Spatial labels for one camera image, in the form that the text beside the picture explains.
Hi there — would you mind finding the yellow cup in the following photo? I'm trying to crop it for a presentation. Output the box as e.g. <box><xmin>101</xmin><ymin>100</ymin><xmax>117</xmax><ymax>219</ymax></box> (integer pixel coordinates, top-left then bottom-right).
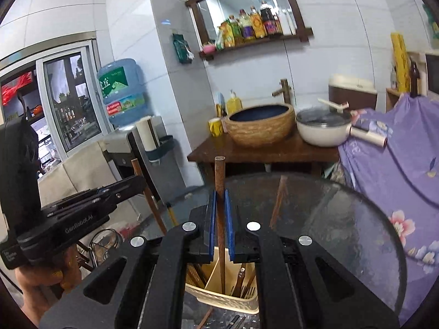
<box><xmin>209</xmin><ymin>117</ymin><xmax>223</xmax><ymax>138</ymax></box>

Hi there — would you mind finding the purple floral cloth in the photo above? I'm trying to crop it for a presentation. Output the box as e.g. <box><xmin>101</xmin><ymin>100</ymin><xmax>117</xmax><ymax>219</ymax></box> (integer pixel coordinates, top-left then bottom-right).
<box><xmin>331</xmin><ymin>94</ymin><xmax>439</xmax><ymax>326</ymax></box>

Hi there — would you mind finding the yellow oil bottle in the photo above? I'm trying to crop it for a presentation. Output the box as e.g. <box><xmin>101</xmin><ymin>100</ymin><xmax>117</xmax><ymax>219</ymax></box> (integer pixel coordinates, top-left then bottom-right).
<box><xmin>239</xmin><ymin>10</ymin><xmax>256</xmax><ymax>41</ymax></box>

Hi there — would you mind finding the wooden framed mirror shelf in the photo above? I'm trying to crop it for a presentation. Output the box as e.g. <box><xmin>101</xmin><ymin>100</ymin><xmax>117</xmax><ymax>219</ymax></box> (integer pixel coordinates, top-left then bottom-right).
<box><xmin>185</xmin><ymin>0</ymin><xmax>313</xmax><ymax>61</ymax></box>

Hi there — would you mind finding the green bottle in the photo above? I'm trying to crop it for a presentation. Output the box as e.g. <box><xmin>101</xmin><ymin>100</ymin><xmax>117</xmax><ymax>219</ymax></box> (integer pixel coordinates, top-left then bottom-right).
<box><xmin>228</xmin><ymin>14</ymin><xmax>244</xmax><ymax>46</ymax></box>

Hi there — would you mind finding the beige plastic utensil holder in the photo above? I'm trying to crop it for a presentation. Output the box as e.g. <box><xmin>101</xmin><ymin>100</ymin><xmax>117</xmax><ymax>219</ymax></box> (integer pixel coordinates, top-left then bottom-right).
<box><xmin>185</xmin><ymin>245</ymin><xmax>259</xmax><ymax>314</ymax></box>

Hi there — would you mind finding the bronze faucet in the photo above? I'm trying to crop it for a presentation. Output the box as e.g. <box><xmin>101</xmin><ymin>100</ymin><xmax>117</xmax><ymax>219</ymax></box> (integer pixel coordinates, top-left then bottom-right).
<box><xmin>272</xmin><ymin>79</ymin><xmax>292</xmax><ymax>105</ymax></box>

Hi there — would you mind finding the dark sauce bottle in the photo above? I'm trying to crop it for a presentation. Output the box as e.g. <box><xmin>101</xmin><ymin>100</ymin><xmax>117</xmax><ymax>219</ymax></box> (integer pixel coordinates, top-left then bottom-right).
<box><xmin>260</xmin><ymin>1</ymin><xmax>279</xmax><ymax>37</ymax></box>

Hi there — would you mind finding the white paper cup dispenser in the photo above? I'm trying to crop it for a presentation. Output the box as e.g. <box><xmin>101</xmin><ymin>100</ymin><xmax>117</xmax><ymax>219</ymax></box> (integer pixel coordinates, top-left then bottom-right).
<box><xmin>135</xmin><ymin>116</ymin><xmax>175</xmax><ymax>163</ymax></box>

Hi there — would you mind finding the brown white rice cooker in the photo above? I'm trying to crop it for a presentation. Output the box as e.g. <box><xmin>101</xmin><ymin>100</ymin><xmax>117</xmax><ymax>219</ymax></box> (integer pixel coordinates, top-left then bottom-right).
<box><xmin>328</xmin><ymin>74</ymin><xmax>378</xmax><ymax>112</ymax></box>

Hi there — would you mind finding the black gold-tipped chopstick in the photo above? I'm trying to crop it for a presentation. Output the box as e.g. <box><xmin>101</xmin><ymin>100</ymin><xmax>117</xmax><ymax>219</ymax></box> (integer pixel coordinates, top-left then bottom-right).
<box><xmin>166</xmin><ymin>203</ymin><xmax>179</xmax><ymax>228</ymax></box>

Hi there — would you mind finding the wooden washstand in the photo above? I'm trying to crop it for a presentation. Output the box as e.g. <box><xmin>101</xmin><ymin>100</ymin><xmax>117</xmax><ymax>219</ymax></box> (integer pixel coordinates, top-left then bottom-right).
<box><xmin>187</xmin><ymin>132</ymin><xmax>342</xmax><ymax>179</ymax></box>

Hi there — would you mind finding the white rice paddle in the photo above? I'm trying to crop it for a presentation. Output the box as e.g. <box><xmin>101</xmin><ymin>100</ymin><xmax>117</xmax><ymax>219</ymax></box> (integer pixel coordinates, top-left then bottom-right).
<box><xmin>317</xmin><ymin>98</ymin><xmax>350</xmax><ymax>112</ymax></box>

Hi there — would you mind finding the red decoration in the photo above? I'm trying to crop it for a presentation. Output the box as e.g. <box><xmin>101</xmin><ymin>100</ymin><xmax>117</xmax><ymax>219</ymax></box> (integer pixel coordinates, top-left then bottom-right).
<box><xmin>2</xmin><ymin>72</ymin><xmax>35</xmax><ymax>105</ymax></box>

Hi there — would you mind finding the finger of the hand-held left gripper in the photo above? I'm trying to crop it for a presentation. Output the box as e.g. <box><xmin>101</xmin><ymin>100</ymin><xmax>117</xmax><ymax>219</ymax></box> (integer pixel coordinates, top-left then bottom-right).
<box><xmin>41</xmin><ymin>176</ymin><xmax>147</xmax><ymax>215</ymax></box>
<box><xmin>46</xmin><ymin>195</ymin><xmax>119</xmax><ymax>224</ymax></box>

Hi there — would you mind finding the grey water dispenser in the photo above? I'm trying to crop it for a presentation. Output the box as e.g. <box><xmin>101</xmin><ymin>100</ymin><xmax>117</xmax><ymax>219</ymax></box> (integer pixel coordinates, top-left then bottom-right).
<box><xmin>99</xmin><ymin>115</ymin><xmax>168</xmax><ymax>209</ymax></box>

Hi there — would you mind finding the white plastic bottle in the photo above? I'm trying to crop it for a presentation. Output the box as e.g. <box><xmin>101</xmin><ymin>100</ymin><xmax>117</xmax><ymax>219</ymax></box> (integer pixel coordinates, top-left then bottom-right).
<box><xmin>277</xmin><ymin>8</ymin><xmax>296</xmax><ymax>36</ymax></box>

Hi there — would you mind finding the brown glass bottle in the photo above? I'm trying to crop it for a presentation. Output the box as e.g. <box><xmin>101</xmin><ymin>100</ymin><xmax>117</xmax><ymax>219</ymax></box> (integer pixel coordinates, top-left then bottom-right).
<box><xmin>409</xmin><ymin>61</ymin><xmax>422</xmax><ymax>98</ymax></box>

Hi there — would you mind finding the blue water jug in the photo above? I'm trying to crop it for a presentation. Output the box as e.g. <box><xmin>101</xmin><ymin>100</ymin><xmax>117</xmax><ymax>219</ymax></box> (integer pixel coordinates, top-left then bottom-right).
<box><xmin>97</xmin><ymin>58</ymin><xmax>154</xmax><ymax>128</ymax></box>

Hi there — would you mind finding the yellow soap bottle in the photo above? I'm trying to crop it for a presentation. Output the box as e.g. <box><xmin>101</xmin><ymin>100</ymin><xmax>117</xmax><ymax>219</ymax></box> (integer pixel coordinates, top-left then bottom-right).
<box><xmin>226</xmin><ymin>90</ymin><xmax>243</xmax><ymax>115</ymax></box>

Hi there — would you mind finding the white microwave oven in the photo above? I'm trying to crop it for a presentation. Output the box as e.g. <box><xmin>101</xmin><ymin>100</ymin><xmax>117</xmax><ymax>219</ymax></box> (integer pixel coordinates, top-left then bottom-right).
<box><xmin>424</xmin><ymin>51</ymin><xmax>439</xmax><ymax>96</ymax></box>

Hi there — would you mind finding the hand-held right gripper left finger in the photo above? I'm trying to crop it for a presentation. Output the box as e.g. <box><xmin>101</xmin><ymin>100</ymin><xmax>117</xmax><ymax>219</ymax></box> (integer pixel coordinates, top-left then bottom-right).
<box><xmin>39</xmin><ymin>189</ymin><xmax>217</xmax><ymax>329</ymax></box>

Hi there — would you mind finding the aluminium sliding window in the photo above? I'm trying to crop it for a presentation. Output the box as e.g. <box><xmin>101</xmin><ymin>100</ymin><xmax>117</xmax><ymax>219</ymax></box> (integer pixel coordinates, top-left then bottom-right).
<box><xmin>0</xmin><ymin>31</ymin><xmax>114</xmax><ymax>165</ymax></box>

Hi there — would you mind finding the yellow wrapped roll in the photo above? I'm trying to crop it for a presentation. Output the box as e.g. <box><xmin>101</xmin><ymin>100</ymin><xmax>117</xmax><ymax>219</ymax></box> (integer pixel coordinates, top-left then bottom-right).
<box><xmin>391</xmin><ymin>32</ymin><xmax>411</xmax><ymax>93</ymax></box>

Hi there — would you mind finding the white pan with lid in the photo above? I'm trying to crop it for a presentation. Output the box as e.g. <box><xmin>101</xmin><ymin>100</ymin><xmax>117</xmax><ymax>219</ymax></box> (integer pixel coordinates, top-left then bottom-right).
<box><xmin>296</xmin><ymin>106</ymin><xmax>389</xmax><ymax>149</ymax></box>

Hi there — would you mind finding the green hanging packet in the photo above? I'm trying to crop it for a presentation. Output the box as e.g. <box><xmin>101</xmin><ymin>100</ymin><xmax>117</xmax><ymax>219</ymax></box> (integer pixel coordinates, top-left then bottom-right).
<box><xmin>172</xmin><ymin>33</ymin><xmax>194</xmax><ymax>64</ymax></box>

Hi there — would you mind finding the woven pattern wash basin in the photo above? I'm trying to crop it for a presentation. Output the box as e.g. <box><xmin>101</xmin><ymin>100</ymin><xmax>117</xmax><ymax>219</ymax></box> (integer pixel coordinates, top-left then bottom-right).
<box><xmin>224</xmin><ymin>103</ymin><xmax>296</xmax><ymax>148</ymax></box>

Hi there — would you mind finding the yellow seasoning packet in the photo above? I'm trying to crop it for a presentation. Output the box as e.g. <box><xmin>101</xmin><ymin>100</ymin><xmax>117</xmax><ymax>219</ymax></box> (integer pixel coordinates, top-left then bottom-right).
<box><xmin>216</xmin><ymin>21</ymin><xmax>235</xmax><ymax>50</ymax></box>

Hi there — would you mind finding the person's left hand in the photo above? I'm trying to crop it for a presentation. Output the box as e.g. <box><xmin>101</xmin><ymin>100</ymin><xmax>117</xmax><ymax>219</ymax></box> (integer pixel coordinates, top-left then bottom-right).
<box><xmin>15</xmin><ymin>248</ymin><xmax>83</xmax><ymax>326</ymax></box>

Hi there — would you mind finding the beige cloth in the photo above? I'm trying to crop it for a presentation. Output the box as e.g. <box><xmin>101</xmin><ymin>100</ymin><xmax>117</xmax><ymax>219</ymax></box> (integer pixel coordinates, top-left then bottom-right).
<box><xmin>38</xmin><ymin>140</ymin><xmax>138</xmax><ymax>213</ymax></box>

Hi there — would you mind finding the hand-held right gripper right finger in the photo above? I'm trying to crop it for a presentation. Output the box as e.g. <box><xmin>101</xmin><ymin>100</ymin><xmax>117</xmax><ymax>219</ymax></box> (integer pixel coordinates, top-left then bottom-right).
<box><xmin>224</xmin><ymin>189</ymin><xmax>400</xmax><ymax>329</ymax></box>

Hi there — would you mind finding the orange label bottle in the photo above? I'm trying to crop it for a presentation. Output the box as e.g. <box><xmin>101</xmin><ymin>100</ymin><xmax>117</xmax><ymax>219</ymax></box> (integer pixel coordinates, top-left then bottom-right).
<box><xmin>250</xmin><ymin>6</ymin><xmax>267</xmax><ymax>39</ymax></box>

